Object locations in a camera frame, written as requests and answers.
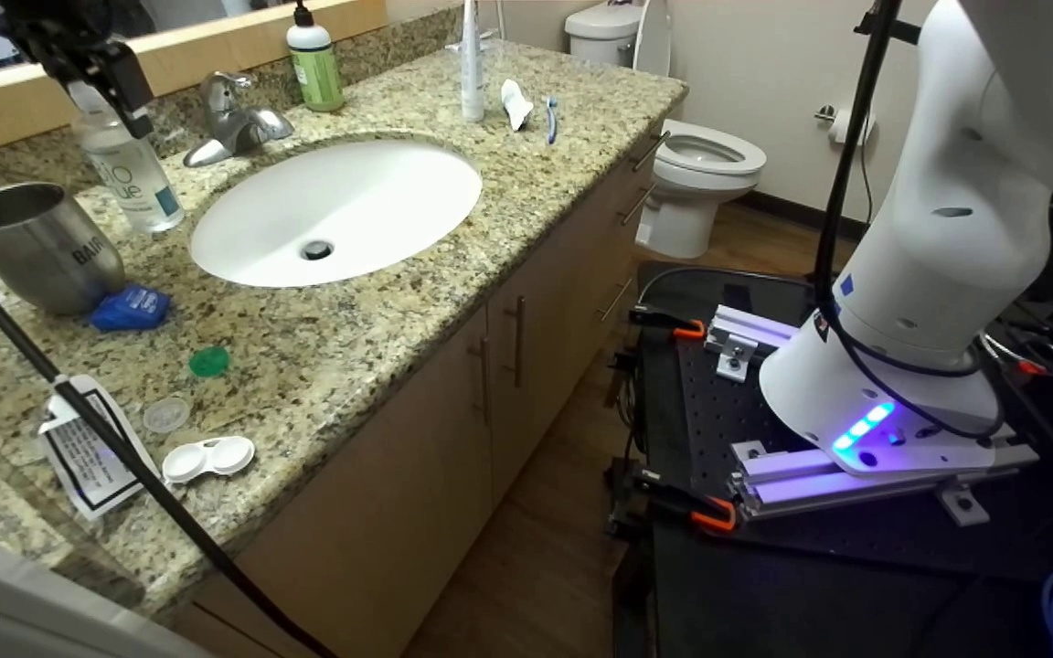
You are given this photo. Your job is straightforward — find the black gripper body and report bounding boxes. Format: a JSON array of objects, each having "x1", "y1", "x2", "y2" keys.
[{"x1": 0, "y1": 0, "x2": 154, "y2": 87}]

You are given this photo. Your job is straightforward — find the clear plastic bottle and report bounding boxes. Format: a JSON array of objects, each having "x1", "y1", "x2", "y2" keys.
[{"x1": 69, "y1": 81, "x2": 184, "y2": 234}]

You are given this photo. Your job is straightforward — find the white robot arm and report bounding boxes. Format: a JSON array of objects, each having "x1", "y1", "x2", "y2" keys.
[{"x1": 760, "y1": 0, "x2": 1053, "y2": 475}]

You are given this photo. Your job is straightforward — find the green soap pump bottle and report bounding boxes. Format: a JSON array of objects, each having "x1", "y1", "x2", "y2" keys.
[{"x1": 285, "y1": 0, "x2": 345, "y2": 109}]

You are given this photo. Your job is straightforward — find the wood framed mirror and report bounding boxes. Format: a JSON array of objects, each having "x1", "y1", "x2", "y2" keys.
[{"x1": 0, "y1": 0, "x2": 390, "y2": 168}]

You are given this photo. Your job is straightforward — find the chrome sink faucet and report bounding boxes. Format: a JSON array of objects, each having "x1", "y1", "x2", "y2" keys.
[{"x1": 184, "y1": 72, "x2": 292, "y2": 168}]

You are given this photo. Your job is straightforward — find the stainless steel cup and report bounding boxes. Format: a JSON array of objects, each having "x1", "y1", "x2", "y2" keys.
[{"x1": 0, "y1": 184, "x2": 126, "y2": 313}]

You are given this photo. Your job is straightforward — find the white oval sink basin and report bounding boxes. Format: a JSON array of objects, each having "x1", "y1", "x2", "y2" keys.
[{"x1": 189, "y1": 139, "x2": 484, "y2": 288}]

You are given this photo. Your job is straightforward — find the green round cap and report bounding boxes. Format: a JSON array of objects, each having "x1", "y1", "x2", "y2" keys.
[{"x1": 186, "y1": 347, "x2": 231, "y2": 379}]

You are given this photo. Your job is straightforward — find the clear round lid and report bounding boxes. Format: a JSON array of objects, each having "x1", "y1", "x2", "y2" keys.
[{"x1": 142, "y1": 396, "x2": 189, "y2": 433}]

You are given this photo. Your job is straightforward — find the white contact lens case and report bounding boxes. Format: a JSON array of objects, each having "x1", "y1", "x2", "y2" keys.
[{"x1": 159, "y1": 433, "x2": 256, "y2": 487}]

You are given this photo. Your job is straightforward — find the blue toothbrush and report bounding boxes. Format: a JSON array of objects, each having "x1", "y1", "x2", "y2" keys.
[{"x1": 544, "y1": 98, "x2": 560, "y2": 147}]

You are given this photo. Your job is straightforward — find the wooden vanity cabinet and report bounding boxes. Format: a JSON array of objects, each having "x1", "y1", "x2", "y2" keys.
[{"x1": 196, "y1": 101, "x2": 669, "y2": 658}]

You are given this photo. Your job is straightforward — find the white toilet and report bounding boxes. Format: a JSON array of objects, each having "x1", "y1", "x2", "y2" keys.
[{"x1": 564, "y1": 0, "x2": 769, "y2": 259}]

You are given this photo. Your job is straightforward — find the orange black clamp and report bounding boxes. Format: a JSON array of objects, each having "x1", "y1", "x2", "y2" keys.
[
  {"x1": 608, "y1": 460, "x2": 738, "y2": 537},
  {"x1": 629, "y1": 306, "x2": 704, "y2": 343}
]

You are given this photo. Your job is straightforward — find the toilet paper roll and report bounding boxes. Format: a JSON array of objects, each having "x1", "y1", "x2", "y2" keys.
[{"x1": 826, "y1": 104, "x2": 878, "y2": 148}]

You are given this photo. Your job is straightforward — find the black robot cart table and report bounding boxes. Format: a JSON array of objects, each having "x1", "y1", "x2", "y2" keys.
[{"x1": 615, "y1": 268, "x2": 1053, "y2": 658}]

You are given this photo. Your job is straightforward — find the black power cable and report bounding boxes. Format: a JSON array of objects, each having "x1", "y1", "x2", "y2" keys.
[{"x1": 0, "y1": 237, "x2": 337, "y2": 658}]

